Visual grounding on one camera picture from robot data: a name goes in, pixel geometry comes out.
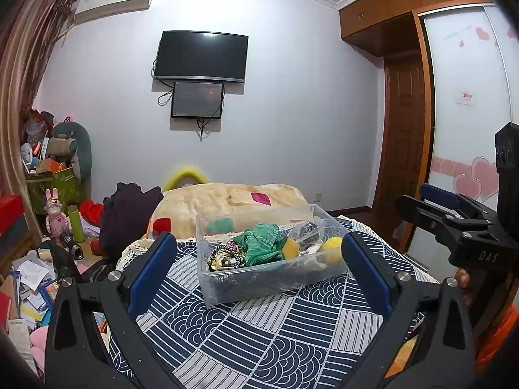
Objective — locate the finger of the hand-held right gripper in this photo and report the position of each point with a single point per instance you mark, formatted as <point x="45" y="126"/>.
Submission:
<point x="438" y="194"/>
<point x="421" y="214"/>

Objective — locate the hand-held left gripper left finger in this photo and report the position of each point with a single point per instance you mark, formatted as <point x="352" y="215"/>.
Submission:
<point x="152" y="275"/>

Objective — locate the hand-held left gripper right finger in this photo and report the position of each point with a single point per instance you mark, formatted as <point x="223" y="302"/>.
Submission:
<point x="365" y="271"/>

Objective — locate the clear bag of silver items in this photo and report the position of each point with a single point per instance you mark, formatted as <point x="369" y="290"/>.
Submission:
<point x="304" y="231"/>

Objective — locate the clear plastic storage bin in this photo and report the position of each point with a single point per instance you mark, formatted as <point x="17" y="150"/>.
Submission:
<point x="263" y="287"/>

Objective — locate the green knitted cloth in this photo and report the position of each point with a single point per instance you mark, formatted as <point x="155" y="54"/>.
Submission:
<point x="259" y="243"/>

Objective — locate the person's right forearm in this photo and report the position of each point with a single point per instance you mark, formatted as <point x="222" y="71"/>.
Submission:
<point x="498" y="340"/>

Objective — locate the person's right hand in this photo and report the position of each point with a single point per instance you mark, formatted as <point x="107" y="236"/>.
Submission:
<point x="463" y="281"/>

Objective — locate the dark purple clothing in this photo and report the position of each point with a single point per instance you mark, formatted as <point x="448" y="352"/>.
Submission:
<point x="125" y="214"/>

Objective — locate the brown wooden door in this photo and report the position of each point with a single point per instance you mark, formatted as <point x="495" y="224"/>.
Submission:
<point x="401" y="129"/>

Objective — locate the paper note on door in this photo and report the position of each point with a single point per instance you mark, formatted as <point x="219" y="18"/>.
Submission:
<point x="465" y="97"/>

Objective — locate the black flashlight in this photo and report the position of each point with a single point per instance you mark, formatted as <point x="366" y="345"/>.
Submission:
<point x="71" y="245"/>

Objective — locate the red plush toy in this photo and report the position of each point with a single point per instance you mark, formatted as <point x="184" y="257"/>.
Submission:
<point x="91" y="212"/>

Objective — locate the green bottle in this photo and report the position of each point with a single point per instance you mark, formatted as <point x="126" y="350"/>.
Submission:
<point x="76" y="227"/>

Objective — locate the beige plush blanket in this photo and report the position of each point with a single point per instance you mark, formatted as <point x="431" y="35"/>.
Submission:
<point x="211" y="198"/>

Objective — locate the yellow plush cushion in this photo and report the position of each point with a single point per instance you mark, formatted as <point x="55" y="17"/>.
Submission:
<point x="174" y="176"/>

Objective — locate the pink rabbit figure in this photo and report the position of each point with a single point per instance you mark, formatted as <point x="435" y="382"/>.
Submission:
<point x="56" y="219"/>

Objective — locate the blue wave patterned tablecloth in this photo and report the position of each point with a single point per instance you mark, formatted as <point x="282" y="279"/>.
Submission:
<point x="263" y="332"/>

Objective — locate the pile of papers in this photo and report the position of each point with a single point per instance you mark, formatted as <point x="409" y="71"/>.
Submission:
<point x="32" y="275"/>

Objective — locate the white heart print sliding door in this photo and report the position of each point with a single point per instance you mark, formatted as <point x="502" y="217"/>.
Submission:
<point x="458" y="60"/>

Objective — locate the green cardboard box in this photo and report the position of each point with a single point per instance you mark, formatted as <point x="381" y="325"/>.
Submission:
<point x="61" y="186"/>

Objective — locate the pink plush toy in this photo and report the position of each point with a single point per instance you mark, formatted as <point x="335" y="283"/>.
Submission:
<point x="40" y="340"/>

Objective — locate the grey green plush toy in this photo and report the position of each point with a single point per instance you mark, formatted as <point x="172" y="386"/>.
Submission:
<point x="83" y="146"/>

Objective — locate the red box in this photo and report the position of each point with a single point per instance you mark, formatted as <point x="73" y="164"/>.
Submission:
<point x="12" y="212"/>

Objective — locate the pile of household clutter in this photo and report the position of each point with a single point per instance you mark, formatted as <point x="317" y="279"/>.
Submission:
<point x="38" y="142"/>

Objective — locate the wooden wardrobe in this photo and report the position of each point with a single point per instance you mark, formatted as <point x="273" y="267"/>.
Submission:
<point x="377" y="20"/>

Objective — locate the brown striped curtain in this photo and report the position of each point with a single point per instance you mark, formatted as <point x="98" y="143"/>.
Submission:
<point x="20" y="69"/>

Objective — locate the white air conditioner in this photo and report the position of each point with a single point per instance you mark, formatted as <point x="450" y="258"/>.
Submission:
<point x="113" y="6"/>

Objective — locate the small black wall monitor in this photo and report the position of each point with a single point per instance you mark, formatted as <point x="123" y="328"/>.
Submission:
<point x="197" y="99"/>

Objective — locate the black wall television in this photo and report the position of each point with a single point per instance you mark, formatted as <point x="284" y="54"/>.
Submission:
<point x="200" y="54"/>

